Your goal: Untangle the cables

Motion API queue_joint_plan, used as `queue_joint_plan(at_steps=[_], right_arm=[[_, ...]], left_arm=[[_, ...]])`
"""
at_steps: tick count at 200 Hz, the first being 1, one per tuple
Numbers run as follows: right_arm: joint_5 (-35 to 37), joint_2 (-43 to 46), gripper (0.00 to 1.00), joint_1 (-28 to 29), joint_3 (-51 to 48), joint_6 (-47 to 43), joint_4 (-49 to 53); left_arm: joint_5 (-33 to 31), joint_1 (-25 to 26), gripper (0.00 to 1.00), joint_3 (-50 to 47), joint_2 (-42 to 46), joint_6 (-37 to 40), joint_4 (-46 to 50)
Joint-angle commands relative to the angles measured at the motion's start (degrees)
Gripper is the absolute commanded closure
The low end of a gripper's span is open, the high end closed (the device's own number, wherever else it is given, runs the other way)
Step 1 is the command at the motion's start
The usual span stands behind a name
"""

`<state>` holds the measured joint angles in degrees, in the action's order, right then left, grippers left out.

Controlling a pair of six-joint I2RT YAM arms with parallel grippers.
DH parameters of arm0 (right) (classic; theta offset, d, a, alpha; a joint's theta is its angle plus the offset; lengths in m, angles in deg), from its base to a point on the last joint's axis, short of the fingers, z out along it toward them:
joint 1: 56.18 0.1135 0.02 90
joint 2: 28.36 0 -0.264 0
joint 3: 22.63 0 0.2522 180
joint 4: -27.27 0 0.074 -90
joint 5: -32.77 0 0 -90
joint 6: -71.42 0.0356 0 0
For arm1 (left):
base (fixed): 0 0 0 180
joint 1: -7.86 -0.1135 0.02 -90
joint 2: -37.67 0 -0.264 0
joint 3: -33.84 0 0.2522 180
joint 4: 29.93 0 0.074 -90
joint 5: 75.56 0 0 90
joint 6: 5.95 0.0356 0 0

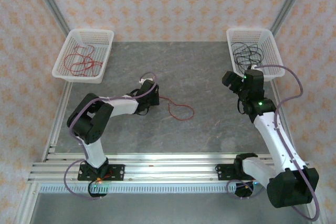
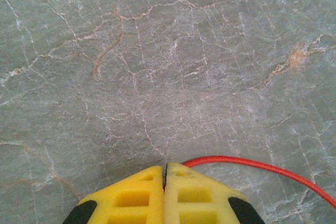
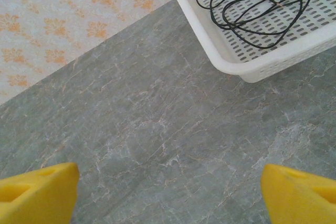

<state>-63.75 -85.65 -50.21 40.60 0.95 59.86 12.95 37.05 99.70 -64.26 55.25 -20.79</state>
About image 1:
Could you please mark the aluminium mounting beam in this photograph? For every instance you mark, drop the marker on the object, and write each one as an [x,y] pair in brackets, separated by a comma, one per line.
[170,167]

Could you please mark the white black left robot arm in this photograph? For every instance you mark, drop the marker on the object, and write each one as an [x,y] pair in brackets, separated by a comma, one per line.
[123,106]

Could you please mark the aluminium corner post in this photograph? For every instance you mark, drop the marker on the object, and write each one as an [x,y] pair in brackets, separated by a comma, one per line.
[50,1]
[290,1]

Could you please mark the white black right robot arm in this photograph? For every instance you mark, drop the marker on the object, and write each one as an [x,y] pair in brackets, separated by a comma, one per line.
[273,140]

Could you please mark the white plastic mesh basket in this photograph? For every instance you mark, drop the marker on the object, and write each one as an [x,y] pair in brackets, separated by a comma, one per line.
[99,40]
[273,48]

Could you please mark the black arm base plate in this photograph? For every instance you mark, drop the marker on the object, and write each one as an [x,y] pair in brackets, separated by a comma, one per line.
[223,172]
[119,172]

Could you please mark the black base controller board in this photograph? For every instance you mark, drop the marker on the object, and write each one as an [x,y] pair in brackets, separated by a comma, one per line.
[244,191]
[98,188]

